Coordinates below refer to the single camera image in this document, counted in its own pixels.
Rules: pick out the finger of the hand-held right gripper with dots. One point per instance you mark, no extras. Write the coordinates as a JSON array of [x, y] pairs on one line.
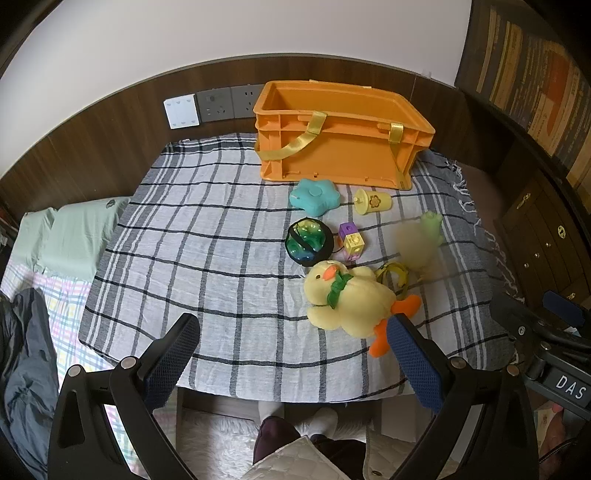
[[565, 307], [510, 311]]

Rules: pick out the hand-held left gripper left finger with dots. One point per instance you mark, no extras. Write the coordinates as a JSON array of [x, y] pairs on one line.
[[173, 355]]

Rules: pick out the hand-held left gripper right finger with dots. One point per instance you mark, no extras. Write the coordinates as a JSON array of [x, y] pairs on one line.
[[413, 360]]

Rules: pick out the yellow toy cup flower print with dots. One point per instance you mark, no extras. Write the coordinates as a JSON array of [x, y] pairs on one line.
[[373, 201]]

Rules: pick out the teal flower-shaped pillow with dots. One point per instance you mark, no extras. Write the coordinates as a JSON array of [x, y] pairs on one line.
[[315, 197]]

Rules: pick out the dark wooden cabinet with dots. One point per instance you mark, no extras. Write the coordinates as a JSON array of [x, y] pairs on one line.
[[549, 240]]

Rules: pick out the yellow duck plush toy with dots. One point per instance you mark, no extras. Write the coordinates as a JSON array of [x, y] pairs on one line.
[[353, 300]]

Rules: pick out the white fluffy rug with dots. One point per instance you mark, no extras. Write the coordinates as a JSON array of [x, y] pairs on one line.
[[217, 443]]

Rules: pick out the black and white plaid blanket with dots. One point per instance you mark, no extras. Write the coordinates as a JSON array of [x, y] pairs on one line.
[[207, 258]]

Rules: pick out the person's white sock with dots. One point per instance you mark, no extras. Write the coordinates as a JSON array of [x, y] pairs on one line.
[[323, 420], [272, 410]]

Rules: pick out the green and tan soft toy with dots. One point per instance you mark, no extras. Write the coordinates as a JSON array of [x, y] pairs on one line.
[[420, 242]]

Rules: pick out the pastel plaid bedsheet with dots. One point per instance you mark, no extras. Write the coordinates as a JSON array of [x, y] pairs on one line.
[[62, 300]]

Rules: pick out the person's maroon trousers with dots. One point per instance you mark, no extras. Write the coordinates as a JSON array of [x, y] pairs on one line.
[[272, 434]]

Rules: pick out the yellow toy cube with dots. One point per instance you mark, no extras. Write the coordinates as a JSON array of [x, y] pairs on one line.
[[354, 247]]

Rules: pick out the purple toy cube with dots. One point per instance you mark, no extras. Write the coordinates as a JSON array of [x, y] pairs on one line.
[[346, 230]]

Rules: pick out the dark grey jacket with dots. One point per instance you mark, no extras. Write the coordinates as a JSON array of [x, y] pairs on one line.
[[25, 369]]

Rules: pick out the light green pillow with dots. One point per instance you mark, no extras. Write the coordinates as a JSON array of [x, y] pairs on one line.
[[81, 235]]

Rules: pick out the white quilted jacket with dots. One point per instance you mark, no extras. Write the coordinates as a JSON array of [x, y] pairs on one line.
[[286, 464]]

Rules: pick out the wall poster of books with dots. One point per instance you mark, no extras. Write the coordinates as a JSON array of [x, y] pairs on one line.
[[531, 69]]

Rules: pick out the white wall switch panel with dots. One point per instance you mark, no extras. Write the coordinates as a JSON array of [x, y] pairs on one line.
[[182, 111]]

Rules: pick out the grey wall socket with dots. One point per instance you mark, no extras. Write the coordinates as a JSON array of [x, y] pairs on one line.
[[214, 105], [247, 99]]

